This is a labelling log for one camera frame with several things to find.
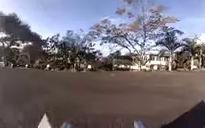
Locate dark grey asphalt road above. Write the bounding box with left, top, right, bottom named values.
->
left=0, top=63, right=205, bottom=128

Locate row of trees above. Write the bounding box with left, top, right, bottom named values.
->
left=0, top=0, right=205, bottom=72

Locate white building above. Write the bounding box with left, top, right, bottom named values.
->
left=129, top=51, right=172, bottom=72

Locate robot's own part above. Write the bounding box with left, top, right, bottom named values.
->
left=60, top=121, right=72, bottom=128
left=133, top=119, right=146, bottom=128

